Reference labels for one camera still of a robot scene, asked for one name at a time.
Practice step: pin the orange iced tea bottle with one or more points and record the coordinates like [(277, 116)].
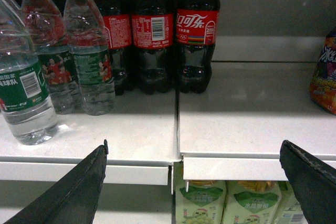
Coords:
[(322, 84)]

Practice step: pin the water bottle green label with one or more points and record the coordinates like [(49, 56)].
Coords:
[(25, 102)]

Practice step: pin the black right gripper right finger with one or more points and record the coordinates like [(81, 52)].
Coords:
[(312, 180)]

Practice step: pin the white shelf left board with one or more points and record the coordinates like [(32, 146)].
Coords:
[(140, 132)]

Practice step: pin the cola bottle red label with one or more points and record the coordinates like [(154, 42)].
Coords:
[(116, 19)]

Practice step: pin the cola bottle barcode label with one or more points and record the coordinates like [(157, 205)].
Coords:
[(152, 24)]

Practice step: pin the water bottle football label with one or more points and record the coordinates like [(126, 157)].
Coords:
[(46, 27), (88, 45)]

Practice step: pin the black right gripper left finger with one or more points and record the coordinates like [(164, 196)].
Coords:
[(74, 198)]

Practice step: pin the green grape drink carton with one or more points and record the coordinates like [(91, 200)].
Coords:
[(289, 209), (202, 201), (251, 201)]

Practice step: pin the cola bottle logo label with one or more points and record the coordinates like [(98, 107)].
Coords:
[(196, 28)]

